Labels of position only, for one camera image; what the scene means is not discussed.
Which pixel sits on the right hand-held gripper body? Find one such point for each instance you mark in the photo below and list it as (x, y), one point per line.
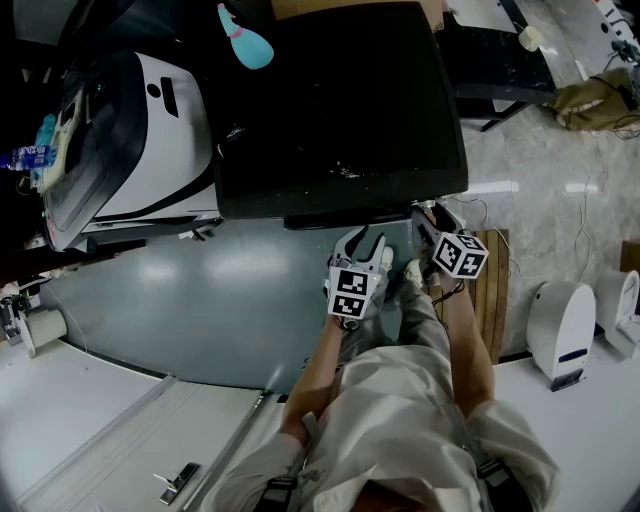
(457, 255)

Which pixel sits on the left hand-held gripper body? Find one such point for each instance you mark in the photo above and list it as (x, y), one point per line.
(352, 290)

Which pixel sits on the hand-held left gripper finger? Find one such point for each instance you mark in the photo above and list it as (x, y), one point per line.
(376, 250)
(347, 245)

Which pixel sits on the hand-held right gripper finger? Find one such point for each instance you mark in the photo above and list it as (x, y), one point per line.
(422, 222)
(447, 219)

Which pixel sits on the large black box appliance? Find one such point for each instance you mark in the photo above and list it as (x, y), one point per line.
(340, 110)

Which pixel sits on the person's right forearm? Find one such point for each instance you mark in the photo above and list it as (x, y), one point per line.
(470, 350)

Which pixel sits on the person's left forearm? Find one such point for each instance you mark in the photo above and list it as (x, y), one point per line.
(315, 385)

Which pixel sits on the person's left white shoe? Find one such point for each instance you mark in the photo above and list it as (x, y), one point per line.
(386, 259)

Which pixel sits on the person's white shoe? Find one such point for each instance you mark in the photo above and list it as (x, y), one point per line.
(413, 274)
(386, 259)

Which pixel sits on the person's right white shoe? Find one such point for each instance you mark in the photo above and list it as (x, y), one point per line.
(413, 274)

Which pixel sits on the wooden slatted platform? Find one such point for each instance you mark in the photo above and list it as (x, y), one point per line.
(492, 295)

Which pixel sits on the person's grey trousers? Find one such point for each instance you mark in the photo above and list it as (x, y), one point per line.
(420, 320)

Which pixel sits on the white round closed toilet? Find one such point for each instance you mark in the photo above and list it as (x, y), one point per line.
(560, 330)

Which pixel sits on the person's white shirt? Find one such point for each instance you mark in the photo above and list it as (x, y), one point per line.
(400, 440)

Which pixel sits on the black table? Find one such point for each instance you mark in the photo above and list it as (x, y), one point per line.
(500, 65)

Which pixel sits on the white toilet with open lid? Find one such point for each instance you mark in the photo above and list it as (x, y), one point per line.
(620, 310)

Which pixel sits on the cardboard box beside toilets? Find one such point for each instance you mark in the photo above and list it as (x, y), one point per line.
(631, 256)

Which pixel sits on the white cup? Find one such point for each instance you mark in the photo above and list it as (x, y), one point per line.
(530, 39)

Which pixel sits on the white and grey top-load washer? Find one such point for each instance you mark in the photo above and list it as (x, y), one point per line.
(165, 140)

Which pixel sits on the large open cardboard box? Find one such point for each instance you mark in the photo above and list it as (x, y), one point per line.
(310, 7)

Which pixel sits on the white door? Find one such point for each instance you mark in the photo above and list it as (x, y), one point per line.
(150, 440)

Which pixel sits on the white display counter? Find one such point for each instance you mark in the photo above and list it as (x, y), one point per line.
(617, 17)

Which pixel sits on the cream plastic tool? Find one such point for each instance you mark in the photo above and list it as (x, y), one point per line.
(60, 150)

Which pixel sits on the white pipe roll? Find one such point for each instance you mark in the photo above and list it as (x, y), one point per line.
(45, 327)

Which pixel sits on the blue cloth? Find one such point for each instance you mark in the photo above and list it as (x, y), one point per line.
(46, 129)

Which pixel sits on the blue label water bottle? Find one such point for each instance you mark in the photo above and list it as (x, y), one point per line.
(30, 156)

